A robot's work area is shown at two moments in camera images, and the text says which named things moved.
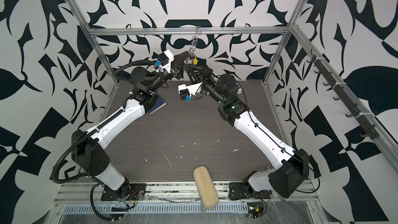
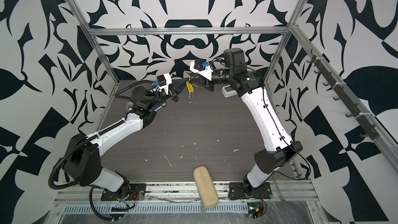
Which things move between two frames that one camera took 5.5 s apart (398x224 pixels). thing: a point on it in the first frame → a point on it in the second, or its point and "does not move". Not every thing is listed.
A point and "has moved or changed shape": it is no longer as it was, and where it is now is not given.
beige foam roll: (205, 187) does not move
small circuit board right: (255, 209) does not move
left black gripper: (174, 67) → (172, 89)
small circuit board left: (117, 209) does not move
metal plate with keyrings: (192, 59) has moved or changed shape
